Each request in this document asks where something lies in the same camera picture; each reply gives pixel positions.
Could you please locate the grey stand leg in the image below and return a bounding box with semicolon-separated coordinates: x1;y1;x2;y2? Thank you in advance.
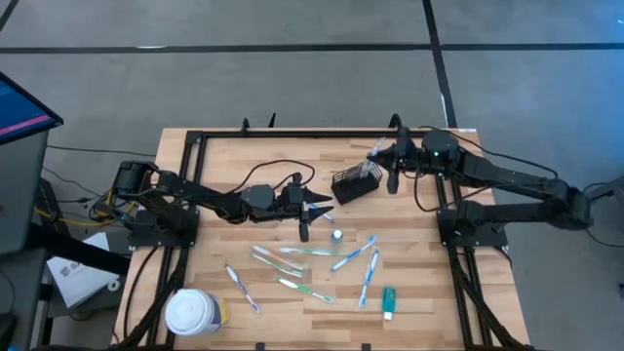
582;174;624;204

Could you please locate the yellow cable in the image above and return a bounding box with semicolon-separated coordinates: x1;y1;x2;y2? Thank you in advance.
33;189;138;228

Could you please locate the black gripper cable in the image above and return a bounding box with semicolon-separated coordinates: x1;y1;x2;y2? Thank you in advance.
228;158;317;196
412;125;561;214

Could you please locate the monitor with blue screen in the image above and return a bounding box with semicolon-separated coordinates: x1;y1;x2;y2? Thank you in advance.
0;71;65;146

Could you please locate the purple white wrapped toothbrush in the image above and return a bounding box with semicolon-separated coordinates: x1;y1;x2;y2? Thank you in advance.
224;263;261;315

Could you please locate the black wire caddy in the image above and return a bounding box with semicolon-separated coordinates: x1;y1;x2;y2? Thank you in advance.
330;162;385;207

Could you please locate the green white toothbrush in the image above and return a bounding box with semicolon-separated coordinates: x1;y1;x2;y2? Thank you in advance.
249;252;305;280
274;276;336;305

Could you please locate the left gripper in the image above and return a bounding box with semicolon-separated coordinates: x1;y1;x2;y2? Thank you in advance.
278;172;334;243

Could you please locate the teal toothpaste tube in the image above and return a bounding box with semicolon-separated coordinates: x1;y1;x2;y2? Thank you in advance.
381;286;398;322

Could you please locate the grey cabinet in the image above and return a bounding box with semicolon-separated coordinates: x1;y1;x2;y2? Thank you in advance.
0;130;50;257

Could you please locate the black aluminium table frame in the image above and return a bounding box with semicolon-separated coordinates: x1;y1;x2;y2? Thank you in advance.
112;127;533;351

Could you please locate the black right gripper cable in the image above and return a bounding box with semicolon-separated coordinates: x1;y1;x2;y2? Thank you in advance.
412;125;561;214

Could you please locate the orange white toothbrush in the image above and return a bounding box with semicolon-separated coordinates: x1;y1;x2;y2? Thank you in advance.
250;245;307;271

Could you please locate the black floor cable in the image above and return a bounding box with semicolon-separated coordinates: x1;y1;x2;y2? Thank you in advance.
46;144;158;158
578;182;624;249

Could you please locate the white lidded wipes canister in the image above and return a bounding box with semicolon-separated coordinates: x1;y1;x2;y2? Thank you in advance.
164;287;231;337

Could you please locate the white printed booklet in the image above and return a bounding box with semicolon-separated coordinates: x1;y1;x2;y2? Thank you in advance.
46;231;122;310

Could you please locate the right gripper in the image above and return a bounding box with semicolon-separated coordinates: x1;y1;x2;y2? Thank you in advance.
374;127;425;195

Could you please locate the teal white toothbrush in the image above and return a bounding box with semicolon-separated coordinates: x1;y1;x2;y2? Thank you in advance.
278;246;338;257

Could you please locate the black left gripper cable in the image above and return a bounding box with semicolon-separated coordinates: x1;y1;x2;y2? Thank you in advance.
228;158;317;196

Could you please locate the black desk beam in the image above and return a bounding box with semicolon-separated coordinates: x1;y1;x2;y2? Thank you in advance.
26;222;132;277

